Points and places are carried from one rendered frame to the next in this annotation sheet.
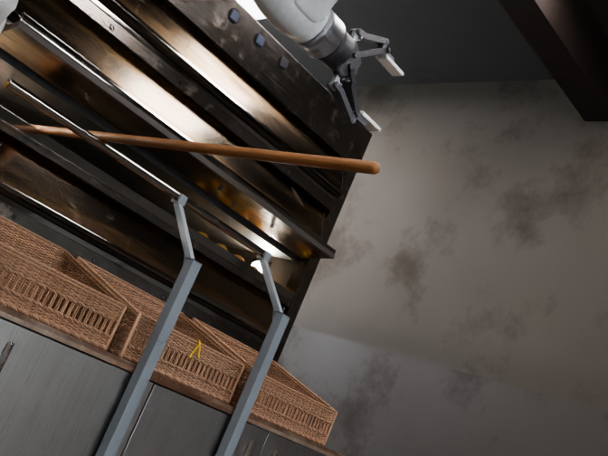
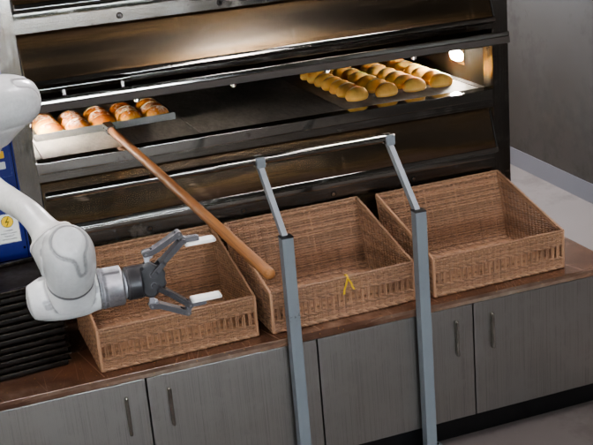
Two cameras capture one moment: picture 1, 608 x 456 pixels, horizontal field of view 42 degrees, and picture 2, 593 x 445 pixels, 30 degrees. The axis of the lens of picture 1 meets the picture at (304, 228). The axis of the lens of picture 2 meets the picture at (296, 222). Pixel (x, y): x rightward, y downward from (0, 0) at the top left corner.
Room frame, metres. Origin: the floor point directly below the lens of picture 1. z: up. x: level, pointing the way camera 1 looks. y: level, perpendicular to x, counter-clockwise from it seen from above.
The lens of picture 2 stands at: (-0.47, -1.28, 2.14)
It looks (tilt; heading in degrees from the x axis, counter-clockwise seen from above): 19 degrees down; 27
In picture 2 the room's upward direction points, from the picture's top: 5 degrees counter-clockwise
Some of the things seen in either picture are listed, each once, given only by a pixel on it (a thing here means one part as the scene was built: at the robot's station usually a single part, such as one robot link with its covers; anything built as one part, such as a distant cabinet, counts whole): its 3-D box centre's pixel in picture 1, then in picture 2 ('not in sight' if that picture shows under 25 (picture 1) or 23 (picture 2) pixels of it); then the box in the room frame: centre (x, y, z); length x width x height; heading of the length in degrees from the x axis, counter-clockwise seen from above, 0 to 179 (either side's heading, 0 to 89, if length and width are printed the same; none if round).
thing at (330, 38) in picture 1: (320, 33); (111, 286); (1.38, 0.12, 1.27); 0.09 x 0.06 x 0.09; 44
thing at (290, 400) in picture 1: (258, 381); (468, 230); (3.38, -0.08, 0.72); 0.56 x 0.49 x 0.28; 136
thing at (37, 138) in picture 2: not in sight; (96, 117); (3.07, 1.34, 1.20); 0.55 x 0.36 x 0.03; 137
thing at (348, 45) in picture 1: (342, 55); (144, 280); (1.43, 0.06, 1.27); 0.09 x 0.07 x 0.08; 134
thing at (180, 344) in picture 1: (153, 329); (318, 260); (2.94, 0.36, 0.72); 0.56 x 0.49 x 0.28; 137
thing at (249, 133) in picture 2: (155, 212); (277, 127); (3.14, 0.57, 1.16); 1.80 x 0.06 x 0.04; 135
